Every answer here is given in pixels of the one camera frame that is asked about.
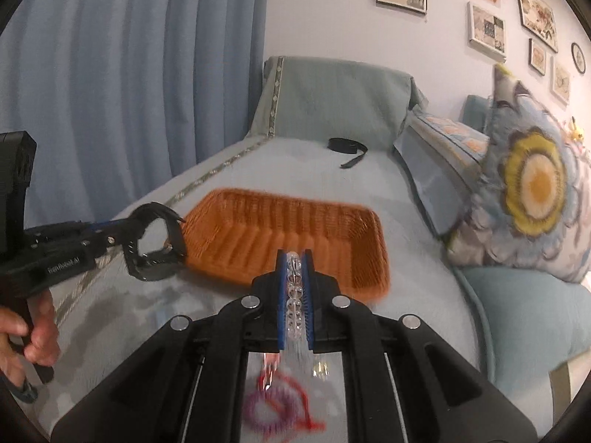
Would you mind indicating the blue curtain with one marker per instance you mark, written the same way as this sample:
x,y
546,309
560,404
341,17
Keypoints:
x,y
123,95

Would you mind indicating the pink star hair clip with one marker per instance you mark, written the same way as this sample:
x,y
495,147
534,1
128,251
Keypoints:
x,y
271,364

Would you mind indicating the floral framed picture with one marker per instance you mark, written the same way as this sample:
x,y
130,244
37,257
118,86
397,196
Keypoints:
x,y
538,17

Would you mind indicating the orange wicker basket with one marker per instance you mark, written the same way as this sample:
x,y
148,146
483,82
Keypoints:
x,y
234,235

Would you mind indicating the floral flower pillow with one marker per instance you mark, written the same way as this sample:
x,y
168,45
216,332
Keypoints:
x,y
531,205

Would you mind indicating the teal headboard cover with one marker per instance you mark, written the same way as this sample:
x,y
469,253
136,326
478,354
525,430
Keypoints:
x,y
317,99

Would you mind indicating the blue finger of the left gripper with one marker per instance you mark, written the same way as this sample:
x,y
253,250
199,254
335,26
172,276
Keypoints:
x,y
157,212
155,265

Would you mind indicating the blue patterned pillow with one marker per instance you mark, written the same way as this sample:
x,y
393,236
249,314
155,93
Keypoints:
x,y
442,159

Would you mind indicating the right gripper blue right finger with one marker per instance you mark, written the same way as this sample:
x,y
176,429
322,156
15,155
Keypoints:
x,y
403,381

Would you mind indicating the butterfly small framed picture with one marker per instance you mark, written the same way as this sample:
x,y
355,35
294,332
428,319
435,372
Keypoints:
x,y
561,81

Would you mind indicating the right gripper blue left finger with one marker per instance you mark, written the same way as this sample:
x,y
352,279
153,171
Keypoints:
x,y
183,385

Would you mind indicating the teal cushion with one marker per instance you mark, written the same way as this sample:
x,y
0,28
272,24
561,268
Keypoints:
x,y
535,331

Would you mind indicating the white framed patchwork picture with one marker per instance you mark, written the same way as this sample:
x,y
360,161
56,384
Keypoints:
x,y
486,32

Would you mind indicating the black watch band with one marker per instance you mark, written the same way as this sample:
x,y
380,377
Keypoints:
x,y
154,238

